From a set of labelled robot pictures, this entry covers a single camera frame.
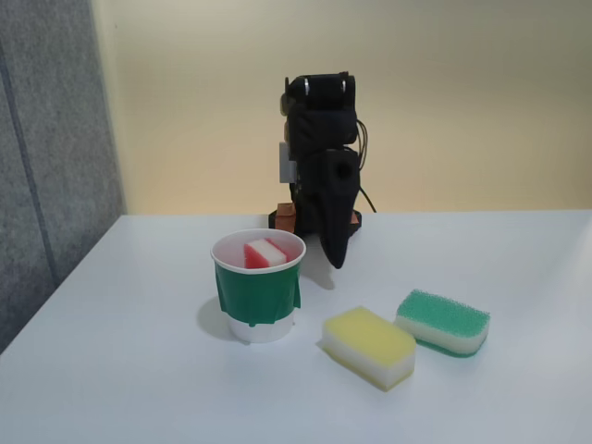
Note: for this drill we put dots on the red and white sponge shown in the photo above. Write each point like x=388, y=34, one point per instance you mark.
x=263, y=254

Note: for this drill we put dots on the white paper cup green band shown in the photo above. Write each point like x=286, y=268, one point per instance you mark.
x=256, y=296

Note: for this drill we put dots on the green and white sponge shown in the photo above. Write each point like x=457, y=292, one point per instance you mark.
x=441, y=319

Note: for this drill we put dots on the yellow and white sponge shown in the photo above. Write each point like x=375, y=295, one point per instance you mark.
x=365, y=344

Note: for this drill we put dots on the grey fabric partition panel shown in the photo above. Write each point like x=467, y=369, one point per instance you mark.
x=51, y=139

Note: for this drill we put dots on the grey rectangular block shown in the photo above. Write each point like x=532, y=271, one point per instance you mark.
x=287, y=164

